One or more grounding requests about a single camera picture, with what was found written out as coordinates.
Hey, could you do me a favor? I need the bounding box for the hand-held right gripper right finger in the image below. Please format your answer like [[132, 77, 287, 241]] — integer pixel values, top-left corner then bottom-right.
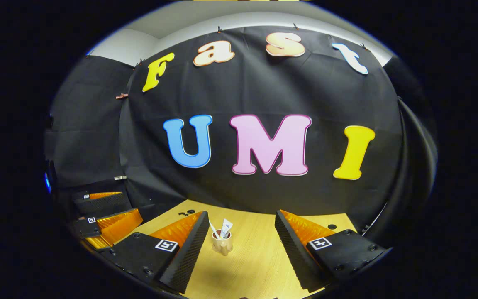
[[274, 209, 388, 292]]

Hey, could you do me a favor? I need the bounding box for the beige cup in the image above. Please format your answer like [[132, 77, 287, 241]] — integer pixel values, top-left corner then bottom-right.
[[212, 229, 234, 256]]

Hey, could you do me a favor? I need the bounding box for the white cable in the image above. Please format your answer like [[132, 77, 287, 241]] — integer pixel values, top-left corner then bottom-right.
[[361, 202, 388, 233]]

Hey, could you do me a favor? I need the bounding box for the wooden desktop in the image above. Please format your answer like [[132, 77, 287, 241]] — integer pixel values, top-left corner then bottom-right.
[[127, 199, 358, 299]]

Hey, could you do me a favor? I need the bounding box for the white toothpaste tube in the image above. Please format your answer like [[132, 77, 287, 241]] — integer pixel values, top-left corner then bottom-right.
[[220, 219, 234, 240]]

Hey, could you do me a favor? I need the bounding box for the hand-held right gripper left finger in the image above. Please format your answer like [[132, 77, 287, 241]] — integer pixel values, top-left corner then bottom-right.
[[97, 211, 210, 294]]

